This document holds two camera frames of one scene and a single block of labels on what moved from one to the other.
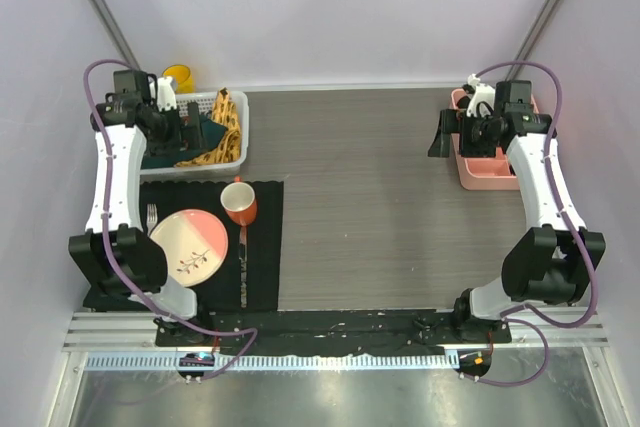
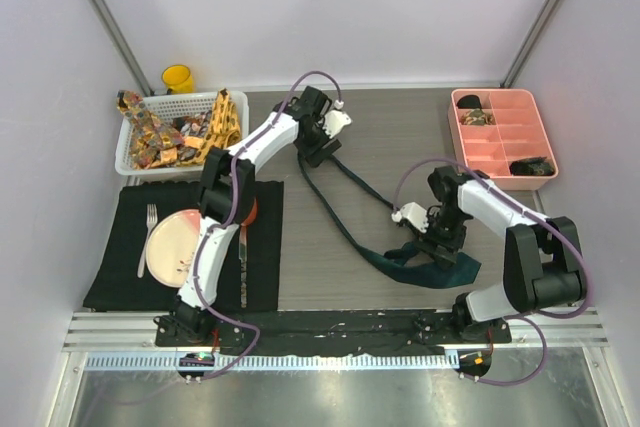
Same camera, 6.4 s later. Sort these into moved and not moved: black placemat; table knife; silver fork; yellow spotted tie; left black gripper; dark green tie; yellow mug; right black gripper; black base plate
Moved: dark green tie; right black gripper; left black gripper
Not moved: table knife; silver fork; black base plate; black placemat; yellow spotted tie; yellow mug
